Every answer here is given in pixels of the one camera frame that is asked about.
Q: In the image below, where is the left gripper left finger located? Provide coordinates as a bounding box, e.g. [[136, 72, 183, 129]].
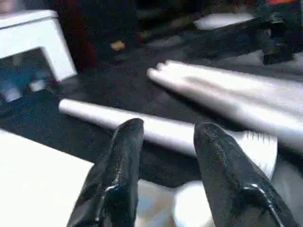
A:
[[66, 118, 145, 227]]

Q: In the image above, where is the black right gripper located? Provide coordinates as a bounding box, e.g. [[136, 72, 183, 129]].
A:
[[262, 13, 303, 66]]

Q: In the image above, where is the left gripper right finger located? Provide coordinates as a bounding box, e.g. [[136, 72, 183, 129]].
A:
[[193, 122, 296, 227]]

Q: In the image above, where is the white plastic table top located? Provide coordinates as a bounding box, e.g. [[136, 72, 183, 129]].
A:
[[0, 129, 215, 227]]

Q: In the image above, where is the black plastic mat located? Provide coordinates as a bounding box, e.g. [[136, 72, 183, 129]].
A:
[[0, 26, 303, 190]]

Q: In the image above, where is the small tan label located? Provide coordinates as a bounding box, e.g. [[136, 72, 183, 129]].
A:
[[110, 40, 126, 51]]

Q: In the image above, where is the white cabinet with glass doors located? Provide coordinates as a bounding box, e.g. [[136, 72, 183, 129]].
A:
[[0, 9, 79, 103]]

